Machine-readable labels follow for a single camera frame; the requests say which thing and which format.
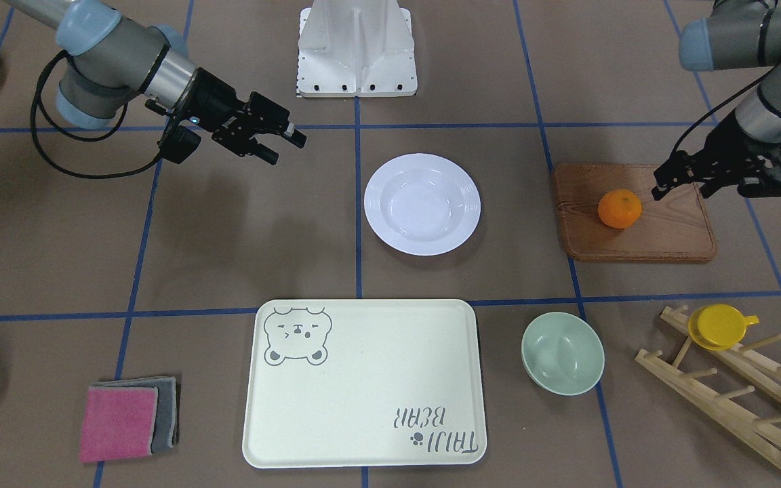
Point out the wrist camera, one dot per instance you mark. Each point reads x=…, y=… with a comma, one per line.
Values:
x=177, y=143
x=764, y=181

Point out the wooden dish rack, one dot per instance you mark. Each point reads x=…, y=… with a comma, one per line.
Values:
x=752, y=412

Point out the cream bear serving tray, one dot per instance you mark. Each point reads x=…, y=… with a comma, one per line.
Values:
x=340, y=383

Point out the wooden cutting board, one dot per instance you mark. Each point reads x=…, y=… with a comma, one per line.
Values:
x=675, y=229

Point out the green bowl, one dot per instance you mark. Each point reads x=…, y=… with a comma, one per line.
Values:
x=562, y=354

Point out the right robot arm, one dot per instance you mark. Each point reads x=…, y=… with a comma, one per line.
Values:
x=112, y=59

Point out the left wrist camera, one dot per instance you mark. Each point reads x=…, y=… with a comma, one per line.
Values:
x=764, y=181

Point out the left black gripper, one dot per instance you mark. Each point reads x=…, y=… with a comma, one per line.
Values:
x=727, y=146

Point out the pink cloth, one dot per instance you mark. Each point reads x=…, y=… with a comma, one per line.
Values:
x=118, y=423

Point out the white round plate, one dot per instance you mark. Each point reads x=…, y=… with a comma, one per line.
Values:
x=422, y=204

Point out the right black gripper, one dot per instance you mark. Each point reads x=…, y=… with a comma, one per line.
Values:
x=216, y=102

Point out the yellow cup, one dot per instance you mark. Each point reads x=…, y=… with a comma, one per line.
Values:
x=718, y=327

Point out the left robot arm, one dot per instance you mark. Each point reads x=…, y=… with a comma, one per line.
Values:
x=741, y=34

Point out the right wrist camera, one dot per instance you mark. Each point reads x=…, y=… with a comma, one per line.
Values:
x=177, y=143

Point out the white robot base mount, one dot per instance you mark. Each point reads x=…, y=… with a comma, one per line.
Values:
x=356, y=49

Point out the orange fruit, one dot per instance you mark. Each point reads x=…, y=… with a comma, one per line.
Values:
x=619, y=208

